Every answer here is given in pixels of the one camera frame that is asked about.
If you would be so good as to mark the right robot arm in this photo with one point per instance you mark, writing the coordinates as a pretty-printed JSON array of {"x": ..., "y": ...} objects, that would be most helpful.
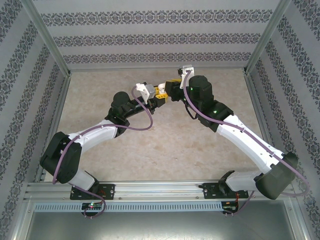
[{"x": 245, "y": 143}]

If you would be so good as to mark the aluminium mounting rail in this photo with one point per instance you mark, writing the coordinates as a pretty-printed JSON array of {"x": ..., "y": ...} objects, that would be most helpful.
[{"x": 155, "y": 190}]

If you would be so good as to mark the grey metal panel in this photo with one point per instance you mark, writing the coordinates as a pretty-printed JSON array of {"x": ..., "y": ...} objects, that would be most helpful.
[{"x": 160, "y": 227}]

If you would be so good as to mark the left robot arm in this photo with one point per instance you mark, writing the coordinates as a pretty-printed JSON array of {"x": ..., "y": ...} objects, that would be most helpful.
[{"x": 97, "y": 136}]

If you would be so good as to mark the aluminium frame post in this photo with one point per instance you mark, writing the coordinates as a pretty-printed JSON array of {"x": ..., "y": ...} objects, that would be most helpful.
[
  {"x": 300, "y": 225},
  {"x": 47, "y": 37},
  {"x": 266, "y": 37},
  {"x": 20, "y": 220}
]

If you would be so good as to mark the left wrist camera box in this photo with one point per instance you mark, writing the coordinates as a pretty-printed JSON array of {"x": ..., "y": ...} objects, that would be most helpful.
[{"x": 143, "y": 88}]

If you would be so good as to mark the aluminium side rail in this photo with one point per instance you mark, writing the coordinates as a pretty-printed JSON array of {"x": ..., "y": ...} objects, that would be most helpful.
[
  {"x": 54, "y": 125},
  {"x": 259, "y": 112}
]

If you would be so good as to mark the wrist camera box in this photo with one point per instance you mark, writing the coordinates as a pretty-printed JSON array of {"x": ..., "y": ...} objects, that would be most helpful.
[
  {"x": 143, "y": 88},
  {"x": 187, "y": 70}
]

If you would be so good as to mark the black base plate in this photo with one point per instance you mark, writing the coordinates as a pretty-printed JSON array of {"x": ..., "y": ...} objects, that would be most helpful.
[
  {"x": 108, "y": 191},
  {"x": 208, "y": 191}
]

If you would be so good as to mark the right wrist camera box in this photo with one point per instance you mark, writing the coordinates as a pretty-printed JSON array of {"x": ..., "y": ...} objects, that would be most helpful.
[{"x": 187, "y": 70}]

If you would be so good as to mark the small circuit board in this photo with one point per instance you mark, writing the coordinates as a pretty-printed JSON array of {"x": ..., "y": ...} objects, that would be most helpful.
[
  {"x": 91, "y": 205},
  {"x": 230, "y": 207}
]

